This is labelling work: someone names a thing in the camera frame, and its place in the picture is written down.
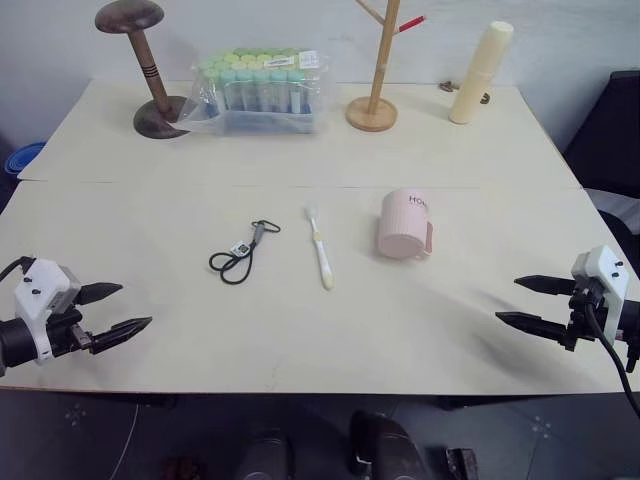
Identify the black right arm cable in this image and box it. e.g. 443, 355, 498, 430
587, 294, 640, 419

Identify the plastic bag of test tubes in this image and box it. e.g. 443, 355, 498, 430
176, 46, 337, 138

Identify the dark wooden hat stand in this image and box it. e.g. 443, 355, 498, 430
94, 0, 192, 141

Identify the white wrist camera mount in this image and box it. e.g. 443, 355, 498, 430
13, 257, 81, 360
571, 244, 632, 342

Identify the dark rounded shape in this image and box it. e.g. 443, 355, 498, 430
347, 409, 427, 480

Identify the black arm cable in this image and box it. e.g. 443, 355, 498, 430
0, 255, 37, 282
587, 294, 640, 419

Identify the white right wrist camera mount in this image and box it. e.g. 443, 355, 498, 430
571, 244, 632, 342

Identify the blue plastic basin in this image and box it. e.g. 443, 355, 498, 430
3, 141, 47, 177

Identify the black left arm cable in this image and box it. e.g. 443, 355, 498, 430
0, 255, 37, 282

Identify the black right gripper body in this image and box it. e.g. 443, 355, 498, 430
563, 277, 610, 354

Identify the light wooden branch rack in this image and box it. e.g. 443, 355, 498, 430
345, 0, 427, 133

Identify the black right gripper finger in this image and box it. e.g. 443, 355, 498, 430
495, 310, 570, 345
513, 274, 576, 298

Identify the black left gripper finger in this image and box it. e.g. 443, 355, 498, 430
76, 282, 125, 306
91, 315, 154, 356

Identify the thin white floor cable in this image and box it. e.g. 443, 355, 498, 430
118, 403, 142, 480

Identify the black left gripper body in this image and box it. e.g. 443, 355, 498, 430
46, 302, 97, 359

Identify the black hair tie with tag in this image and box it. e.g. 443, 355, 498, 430
208, 219, 282, 287

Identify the cream cylindrical bottle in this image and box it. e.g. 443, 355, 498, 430
447, 20, 516, 126

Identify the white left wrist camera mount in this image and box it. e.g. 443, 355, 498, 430
13, 257, 81, 360

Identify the black chair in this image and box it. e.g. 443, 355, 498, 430
561, 69, 640, 254

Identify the white and yellow toothbrush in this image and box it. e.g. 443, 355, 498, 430
302, 203, 335, 294

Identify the pink ribbed plastic cup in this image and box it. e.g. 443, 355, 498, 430
376, 187, 435, 262

